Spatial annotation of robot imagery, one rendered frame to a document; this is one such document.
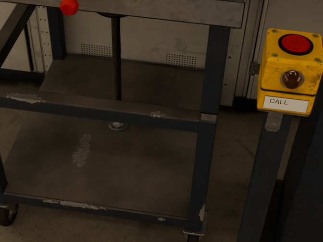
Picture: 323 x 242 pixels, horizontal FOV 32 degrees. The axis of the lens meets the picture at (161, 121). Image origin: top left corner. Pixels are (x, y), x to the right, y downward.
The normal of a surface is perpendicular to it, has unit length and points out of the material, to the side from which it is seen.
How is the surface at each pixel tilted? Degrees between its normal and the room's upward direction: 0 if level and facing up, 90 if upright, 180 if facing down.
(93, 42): 90
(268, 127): 90
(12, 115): 0
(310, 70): 90
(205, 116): 90
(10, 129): 0
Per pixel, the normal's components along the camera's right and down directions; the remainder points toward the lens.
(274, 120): -0.15, 0.68
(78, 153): 0.04, -0.73
